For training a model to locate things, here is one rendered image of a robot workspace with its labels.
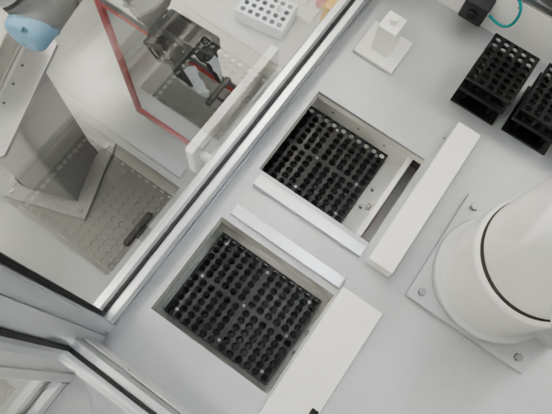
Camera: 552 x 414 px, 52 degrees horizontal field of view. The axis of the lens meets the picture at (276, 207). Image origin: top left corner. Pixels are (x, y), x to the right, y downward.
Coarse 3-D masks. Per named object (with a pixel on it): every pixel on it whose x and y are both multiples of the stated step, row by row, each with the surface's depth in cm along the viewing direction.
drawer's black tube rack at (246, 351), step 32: (224, 256) 108; (256, 256) 105; (192, 288) 102; (224, 288) 106; (256, 288) 103; (288, 288) 104; (192, 320) 101; (224, 320) 104; (256, 320) 105; (288, 320) 105; (224, 352) 99; (256, 352) 103
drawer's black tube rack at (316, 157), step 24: (312, 120) 114; (288, 144) 115; (312, 144) 112; (336, 144) 116; (360, 144) 113; (264, 168) 111; (288, 168) 114; (312, 168) 111; (336, 168) 111; (360, 168) 111; (312, 192) 113; (336, 192) 113; (360, 192) 110; (336, 216) 108
